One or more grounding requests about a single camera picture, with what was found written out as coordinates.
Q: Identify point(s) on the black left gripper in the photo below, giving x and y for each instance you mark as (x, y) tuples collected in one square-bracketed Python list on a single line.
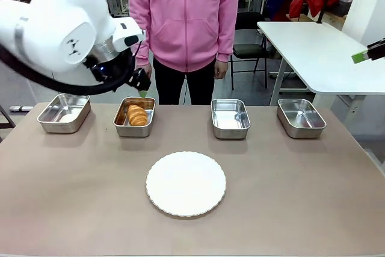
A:
[(139, 79)]

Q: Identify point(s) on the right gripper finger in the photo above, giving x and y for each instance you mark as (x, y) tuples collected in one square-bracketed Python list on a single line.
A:
[(361, 57), (377, 44)]

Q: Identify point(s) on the golden croissant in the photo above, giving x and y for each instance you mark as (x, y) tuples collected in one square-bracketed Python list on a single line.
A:
[(137, 115)]

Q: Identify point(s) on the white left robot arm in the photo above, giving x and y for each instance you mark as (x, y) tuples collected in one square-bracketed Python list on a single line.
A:
[(60, 19)]

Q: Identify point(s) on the steel rectangular container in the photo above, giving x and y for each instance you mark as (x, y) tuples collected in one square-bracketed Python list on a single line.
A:
[(63, 112), (230, 117), (300, 117), (120, 118)]

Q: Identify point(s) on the person's right hand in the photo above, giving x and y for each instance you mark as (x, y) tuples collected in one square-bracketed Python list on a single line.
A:
[(148, 70)]

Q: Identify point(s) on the person's left hand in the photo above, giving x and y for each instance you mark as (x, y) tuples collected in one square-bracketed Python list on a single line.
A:
[(220, 69)]

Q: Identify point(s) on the black trousers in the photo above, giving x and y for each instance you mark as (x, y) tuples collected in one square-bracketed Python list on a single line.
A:
[(171, 85)]

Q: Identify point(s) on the large white side table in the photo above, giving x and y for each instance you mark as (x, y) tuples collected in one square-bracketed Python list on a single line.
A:
[(316, 52)]

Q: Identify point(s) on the pink zip hoodie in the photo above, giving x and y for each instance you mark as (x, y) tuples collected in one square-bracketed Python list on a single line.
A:
[(186, 19)]

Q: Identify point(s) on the white scalloped plate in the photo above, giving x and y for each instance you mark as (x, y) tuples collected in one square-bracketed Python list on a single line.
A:
[(186, 183)]

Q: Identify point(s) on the black chair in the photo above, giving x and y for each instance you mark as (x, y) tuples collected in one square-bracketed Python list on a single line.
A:
[(251, 50)]

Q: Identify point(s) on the white floor power strip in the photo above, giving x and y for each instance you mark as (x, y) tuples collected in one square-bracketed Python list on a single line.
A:
[(21, 108)]

